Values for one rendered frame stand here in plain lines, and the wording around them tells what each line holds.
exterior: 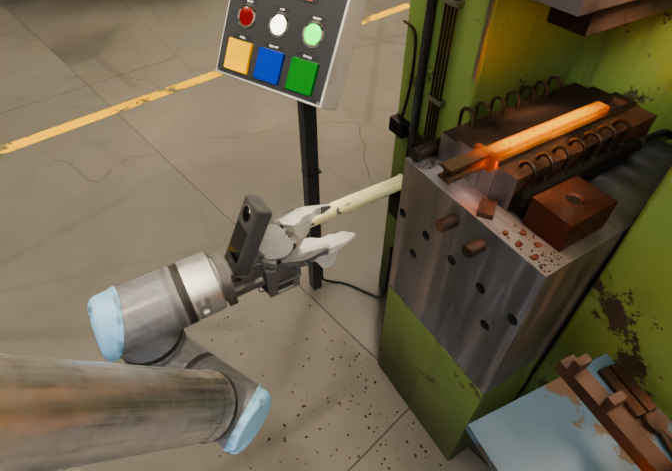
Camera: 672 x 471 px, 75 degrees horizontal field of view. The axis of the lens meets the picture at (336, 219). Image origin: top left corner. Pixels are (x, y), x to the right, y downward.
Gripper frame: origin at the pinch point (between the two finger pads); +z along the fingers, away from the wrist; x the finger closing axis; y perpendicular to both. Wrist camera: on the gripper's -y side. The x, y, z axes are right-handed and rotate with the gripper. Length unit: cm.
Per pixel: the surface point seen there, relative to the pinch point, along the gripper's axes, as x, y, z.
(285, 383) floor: -26, 100, -5
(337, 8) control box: -43, -15, 26
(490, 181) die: 2.3, 4.6, 33.0
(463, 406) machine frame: 19, 65, 27
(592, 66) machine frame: -13, -1, 81
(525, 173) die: 7.0, 0.5, 35.6
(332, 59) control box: -39.2, -5.7, 22.7
